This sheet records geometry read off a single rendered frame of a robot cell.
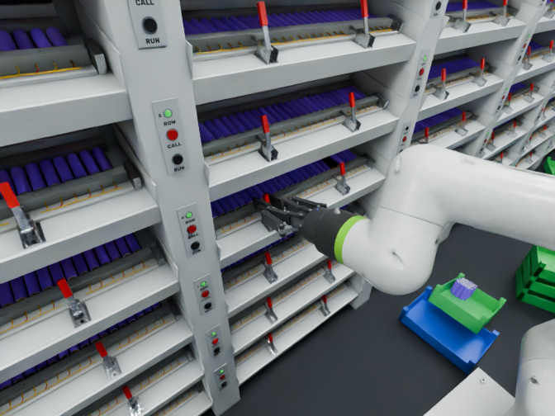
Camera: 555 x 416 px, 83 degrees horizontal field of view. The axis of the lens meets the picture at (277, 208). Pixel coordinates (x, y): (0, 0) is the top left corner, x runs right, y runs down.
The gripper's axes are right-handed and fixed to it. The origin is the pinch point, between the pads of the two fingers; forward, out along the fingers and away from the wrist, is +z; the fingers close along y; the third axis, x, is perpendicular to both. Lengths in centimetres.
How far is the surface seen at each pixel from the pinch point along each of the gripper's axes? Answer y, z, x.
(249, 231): -5.4, 1.8, -6.0
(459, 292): 84, -12, -73
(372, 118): 36.0, -2.8, 12.9
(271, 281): -0.9, 3.8, -25.0
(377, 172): 43.3, 1.2, -6.1
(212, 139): -9.4, 2.4, 17.7
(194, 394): -29, 16, -61
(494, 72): 113, -2, 15
